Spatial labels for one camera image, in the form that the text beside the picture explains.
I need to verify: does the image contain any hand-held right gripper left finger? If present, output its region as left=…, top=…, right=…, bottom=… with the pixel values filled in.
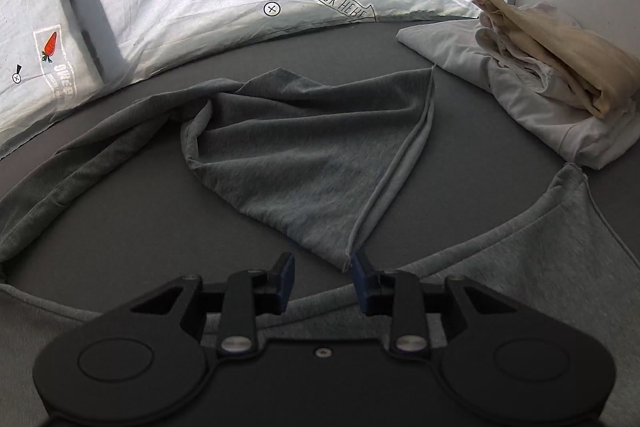
left=130, top=252, right=296, bottom=355

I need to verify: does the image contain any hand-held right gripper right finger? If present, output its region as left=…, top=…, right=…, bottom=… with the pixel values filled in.
left=350, top=251, right=508, bottom=355

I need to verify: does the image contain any beige folded garment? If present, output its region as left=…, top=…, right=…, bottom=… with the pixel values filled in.
left=474, top=0, right=640, bottom=120

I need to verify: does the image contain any white folded garment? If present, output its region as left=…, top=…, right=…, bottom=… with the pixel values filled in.
left=396, top=2, right=640, bottom=170

